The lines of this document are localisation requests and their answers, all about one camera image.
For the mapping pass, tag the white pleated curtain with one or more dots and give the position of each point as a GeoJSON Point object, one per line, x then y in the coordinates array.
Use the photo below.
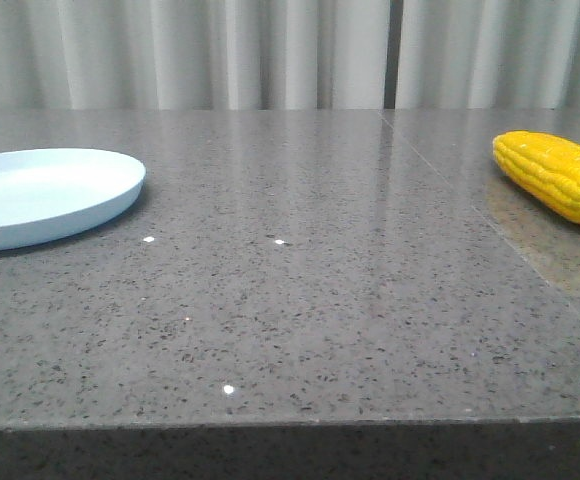
{"type": "Point", "coordinates": [246, 55]}

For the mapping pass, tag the light blue round plate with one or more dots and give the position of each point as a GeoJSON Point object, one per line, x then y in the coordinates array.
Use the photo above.
{"type": "Point", "coordinates": [49, 194]}

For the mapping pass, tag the yellow corn cob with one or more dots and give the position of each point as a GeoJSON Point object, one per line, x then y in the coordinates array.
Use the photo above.
{"type": "Point", "coordinates": [544, 165]}

